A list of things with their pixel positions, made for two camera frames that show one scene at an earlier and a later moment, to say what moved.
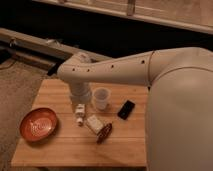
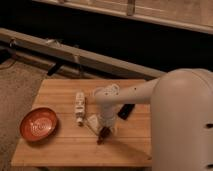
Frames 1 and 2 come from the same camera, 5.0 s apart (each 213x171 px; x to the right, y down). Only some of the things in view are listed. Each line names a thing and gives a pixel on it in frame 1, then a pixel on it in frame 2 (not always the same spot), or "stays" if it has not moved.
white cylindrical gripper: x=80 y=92 → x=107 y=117
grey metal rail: x=22 y=46 stays
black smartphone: x=126 y=110 stays
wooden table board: x=109 y=131 stays
